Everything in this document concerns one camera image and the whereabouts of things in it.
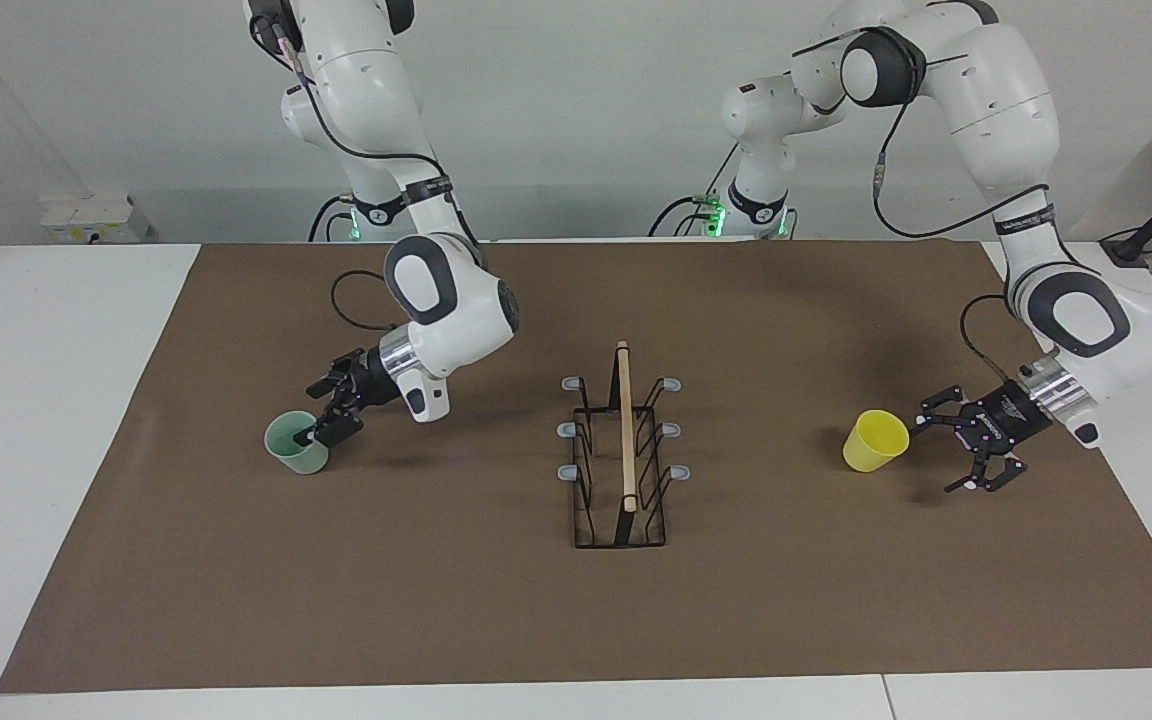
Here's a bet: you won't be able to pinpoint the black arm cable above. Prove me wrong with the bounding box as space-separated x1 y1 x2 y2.
251 15 487 333
871 100 1054 389

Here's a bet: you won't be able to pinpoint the pale green plastic cup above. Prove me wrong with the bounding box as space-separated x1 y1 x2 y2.
264 410 330 475

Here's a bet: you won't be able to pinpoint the white power strip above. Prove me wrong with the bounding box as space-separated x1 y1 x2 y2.
41 195 152 244

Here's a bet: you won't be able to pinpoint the black wire cup rack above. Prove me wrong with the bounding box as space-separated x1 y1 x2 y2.
557 340 691 549

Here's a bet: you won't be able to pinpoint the black base cables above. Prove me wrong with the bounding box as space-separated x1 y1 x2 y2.
648 150 742 238

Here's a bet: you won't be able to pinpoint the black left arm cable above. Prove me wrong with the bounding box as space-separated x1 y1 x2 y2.
871 100 1054 389

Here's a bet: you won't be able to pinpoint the brown table mat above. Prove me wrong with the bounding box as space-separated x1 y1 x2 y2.
0 240 1152 694

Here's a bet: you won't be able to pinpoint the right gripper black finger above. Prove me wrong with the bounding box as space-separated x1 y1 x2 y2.
314 400 367 448
306 355 362 401

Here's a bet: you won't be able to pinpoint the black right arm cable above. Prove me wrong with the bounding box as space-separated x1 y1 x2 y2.
251 15 487 333

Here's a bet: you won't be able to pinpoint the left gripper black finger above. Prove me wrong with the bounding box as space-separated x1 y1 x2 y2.
944 445 1025 494
914 385 977 433

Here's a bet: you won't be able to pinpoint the yellow plastic cup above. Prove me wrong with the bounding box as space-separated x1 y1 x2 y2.
842 409 911 473

